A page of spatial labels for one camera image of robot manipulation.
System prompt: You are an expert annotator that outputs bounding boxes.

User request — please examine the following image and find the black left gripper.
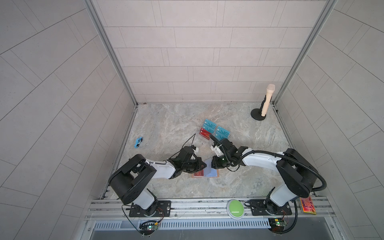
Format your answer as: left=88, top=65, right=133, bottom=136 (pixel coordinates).
left=180, top=158, right=207, bottom=174

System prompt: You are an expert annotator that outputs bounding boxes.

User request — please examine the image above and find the tan leather card holder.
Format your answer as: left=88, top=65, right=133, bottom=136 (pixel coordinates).
left=192, top=159, right=219, bottom=178

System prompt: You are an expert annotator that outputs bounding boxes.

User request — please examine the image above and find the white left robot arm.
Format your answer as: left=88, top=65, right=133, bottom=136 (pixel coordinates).
left=109, top=145, right=207, bottom=216

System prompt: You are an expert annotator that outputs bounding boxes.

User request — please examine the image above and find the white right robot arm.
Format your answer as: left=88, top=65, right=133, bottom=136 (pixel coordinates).
left=211, top=139, right=318, bottom=215

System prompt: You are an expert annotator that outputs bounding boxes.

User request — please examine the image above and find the teal VIP card right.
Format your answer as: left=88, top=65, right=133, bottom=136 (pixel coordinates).
left=214, top=126, right=230, bottom=141

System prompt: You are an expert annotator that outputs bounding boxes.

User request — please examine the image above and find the teal vip card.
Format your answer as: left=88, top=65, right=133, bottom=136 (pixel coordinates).
left=203, top=119, right=217, bottom=134
left=214, top=126, right=230, bottom=141

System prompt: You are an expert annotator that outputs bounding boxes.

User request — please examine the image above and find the clear acrylic card stand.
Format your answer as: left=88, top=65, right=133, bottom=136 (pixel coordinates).
left=199, top=119, right=231, bottom=141

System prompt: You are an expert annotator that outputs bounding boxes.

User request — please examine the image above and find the teal VIP card left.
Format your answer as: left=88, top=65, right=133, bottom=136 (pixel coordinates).
left=203, top=119, right=217, bottom=134

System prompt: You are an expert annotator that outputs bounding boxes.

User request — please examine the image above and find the red patterned card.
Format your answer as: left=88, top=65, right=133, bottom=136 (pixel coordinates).
left=300, top=196, right=317, bottom=215

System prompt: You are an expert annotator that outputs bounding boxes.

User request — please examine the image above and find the beige microphone on black stand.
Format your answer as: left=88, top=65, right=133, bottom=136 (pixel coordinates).
left=251, top=84, right=276, bottom=121

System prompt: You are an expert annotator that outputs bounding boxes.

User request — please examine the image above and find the green push button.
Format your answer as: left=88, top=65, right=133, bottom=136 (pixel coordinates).
left=226, top=199, right=245, bottom=220

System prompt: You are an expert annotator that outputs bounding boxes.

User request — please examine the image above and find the blue toy car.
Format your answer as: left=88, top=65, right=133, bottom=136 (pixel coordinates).
left=135, top=137, right=143, bottom=148

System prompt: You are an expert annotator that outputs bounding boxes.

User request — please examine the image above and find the right circuit board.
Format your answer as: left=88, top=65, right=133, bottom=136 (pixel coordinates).
left=268, top=218, right=287, bottom=233

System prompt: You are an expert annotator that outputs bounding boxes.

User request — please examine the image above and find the circuit board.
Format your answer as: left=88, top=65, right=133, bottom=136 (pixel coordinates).
left=139, top=220, right=160, bottom=236
left=268, top=218, right=287, bottom=233

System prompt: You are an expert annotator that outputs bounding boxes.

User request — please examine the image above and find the left circuit board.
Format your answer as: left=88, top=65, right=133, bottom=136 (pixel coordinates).
left=139, top=220, right=160, bottom=236

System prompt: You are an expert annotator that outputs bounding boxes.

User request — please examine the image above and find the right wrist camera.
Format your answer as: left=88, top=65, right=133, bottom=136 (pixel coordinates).
left=211, top=144, right=224, bottom=157

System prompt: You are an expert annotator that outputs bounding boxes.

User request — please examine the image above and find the black corrugated cable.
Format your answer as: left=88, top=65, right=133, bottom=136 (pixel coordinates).
left=209, top=133, right=327, bottom=235

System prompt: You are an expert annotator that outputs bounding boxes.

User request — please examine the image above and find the aluminium rail base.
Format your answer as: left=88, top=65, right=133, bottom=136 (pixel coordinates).
left=85, top=197, right=335, bottom=231

